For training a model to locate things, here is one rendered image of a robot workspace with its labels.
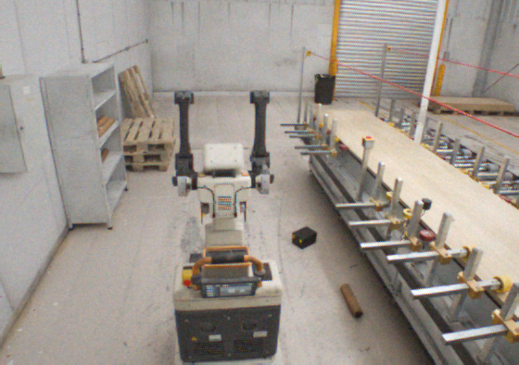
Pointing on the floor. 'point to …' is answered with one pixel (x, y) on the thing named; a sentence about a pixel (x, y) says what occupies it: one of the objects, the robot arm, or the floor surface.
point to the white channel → (429, 56)
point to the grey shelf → (61, 144)
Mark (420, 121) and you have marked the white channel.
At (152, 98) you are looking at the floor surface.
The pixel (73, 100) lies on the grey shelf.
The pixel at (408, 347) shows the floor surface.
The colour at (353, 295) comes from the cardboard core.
